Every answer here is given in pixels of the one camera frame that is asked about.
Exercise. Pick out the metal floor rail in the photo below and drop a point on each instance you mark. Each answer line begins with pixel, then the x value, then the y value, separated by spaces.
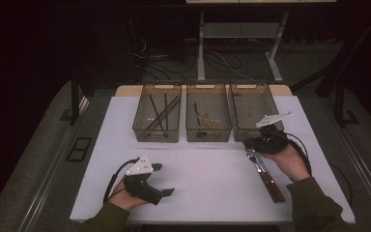
pixel 50 174
pixel 367 175

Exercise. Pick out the person's right hand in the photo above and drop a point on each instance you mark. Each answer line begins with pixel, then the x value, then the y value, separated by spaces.
pixel 290 164

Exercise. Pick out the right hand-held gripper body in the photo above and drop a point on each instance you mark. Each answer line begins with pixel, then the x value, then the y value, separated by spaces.
pixel 270 143

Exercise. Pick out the person's left hand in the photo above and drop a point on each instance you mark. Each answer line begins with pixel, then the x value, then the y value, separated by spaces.
pixel 122 199

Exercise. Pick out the black chopstick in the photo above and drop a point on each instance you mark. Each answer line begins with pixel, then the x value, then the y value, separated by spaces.
pixel 166 103
pixel 156 112

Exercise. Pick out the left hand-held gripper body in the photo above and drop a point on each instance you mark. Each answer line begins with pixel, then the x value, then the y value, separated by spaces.
pixel 140 187

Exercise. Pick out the smoky transparent plastic bin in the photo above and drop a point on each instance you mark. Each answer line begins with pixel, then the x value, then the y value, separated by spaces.
pixel 251 106
pixel 156 135
pixel 215 103

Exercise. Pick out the dark metal spoon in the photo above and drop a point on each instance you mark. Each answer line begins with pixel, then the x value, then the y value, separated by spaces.
pixel 197 112

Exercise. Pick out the black metal stand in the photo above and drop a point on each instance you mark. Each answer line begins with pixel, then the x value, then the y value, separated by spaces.
pixel 74 103
pixel 339 103

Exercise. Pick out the white metal desk frame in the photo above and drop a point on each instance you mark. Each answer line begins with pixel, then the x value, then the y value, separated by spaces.
pixel 201 48

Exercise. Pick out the brown wooden chopstick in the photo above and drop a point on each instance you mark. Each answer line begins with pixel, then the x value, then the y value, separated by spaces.
pixel 161 115
pixel 166 111

